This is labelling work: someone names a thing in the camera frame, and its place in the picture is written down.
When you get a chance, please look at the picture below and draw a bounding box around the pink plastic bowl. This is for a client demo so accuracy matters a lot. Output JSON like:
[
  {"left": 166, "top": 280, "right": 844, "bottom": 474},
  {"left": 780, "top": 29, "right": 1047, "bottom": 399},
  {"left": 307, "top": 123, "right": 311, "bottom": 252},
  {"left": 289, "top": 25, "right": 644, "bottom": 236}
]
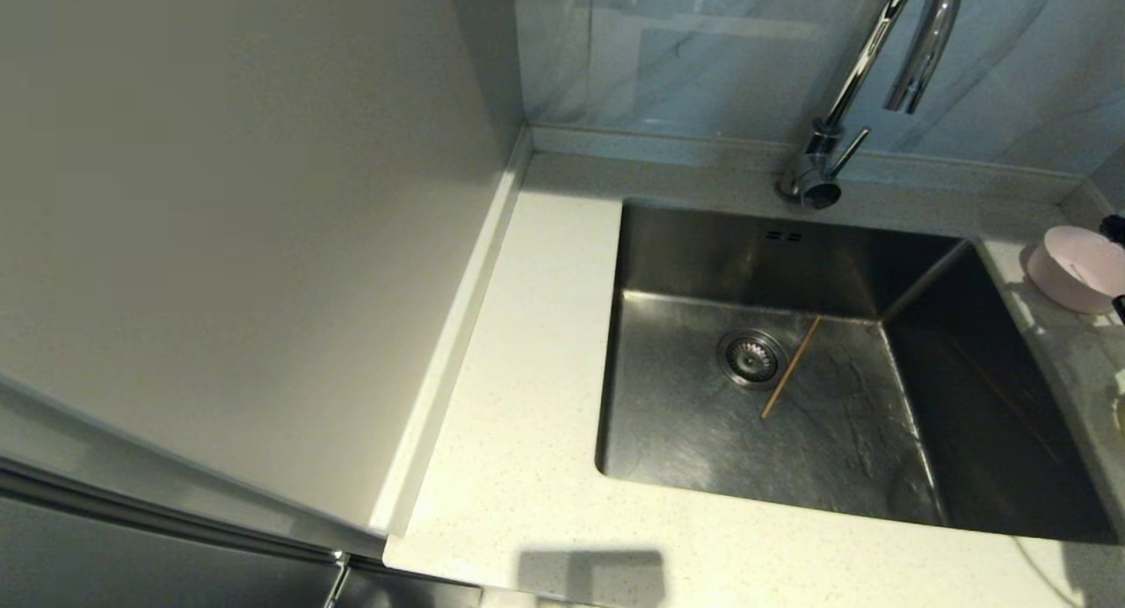
[{"left": 1025, "top": 226, "right": 1125, "bottom": 315}]

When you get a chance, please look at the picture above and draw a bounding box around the chrome gooseneck faucet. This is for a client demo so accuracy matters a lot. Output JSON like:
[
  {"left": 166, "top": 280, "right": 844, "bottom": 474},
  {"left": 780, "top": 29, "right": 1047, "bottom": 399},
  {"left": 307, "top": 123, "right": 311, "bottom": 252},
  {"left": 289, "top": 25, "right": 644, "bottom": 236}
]
[{"left": 775, "top": 0, "right": 968, "bottom": 211}]

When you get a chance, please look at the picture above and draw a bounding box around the wooden chopstick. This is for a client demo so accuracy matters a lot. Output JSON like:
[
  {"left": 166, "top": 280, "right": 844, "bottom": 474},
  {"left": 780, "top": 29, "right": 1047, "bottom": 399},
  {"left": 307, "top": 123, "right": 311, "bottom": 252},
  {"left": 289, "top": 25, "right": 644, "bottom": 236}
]
[{"left": 760, "top": 316, "right": 822, "bottom": 420}]

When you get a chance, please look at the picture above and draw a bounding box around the metal sink drain strainer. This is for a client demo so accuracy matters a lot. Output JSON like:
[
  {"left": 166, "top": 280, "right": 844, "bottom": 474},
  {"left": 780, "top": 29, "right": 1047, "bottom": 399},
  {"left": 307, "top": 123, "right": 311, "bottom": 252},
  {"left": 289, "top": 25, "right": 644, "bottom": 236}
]
[{"left": 716, "top": 329, "right": 789, "bottom": 391}]

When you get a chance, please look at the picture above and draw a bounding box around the stainless steel sink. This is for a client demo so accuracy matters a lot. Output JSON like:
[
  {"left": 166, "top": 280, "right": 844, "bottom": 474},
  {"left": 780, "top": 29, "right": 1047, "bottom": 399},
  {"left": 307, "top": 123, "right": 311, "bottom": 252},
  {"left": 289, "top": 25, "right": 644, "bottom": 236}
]
[{"left": 595, "top": 199, "right": 1121, "bottom": 543}]

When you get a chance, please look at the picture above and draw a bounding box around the grey tall cabinet door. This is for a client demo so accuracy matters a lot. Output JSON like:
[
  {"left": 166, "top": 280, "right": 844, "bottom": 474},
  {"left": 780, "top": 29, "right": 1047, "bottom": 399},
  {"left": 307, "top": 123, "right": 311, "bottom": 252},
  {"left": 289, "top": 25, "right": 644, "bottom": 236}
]
[{"left": 0, "top": 454, "right": 483, "bottom": 608}]

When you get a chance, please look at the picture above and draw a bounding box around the chrome cabinet door handle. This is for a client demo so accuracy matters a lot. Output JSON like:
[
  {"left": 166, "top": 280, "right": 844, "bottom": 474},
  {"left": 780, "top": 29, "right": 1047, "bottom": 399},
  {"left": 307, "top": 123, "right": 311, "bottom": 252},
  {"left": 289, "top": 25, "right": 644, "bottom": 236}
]
[{"left": 322, "top": 548, "right": 352, "bottom": 608}]

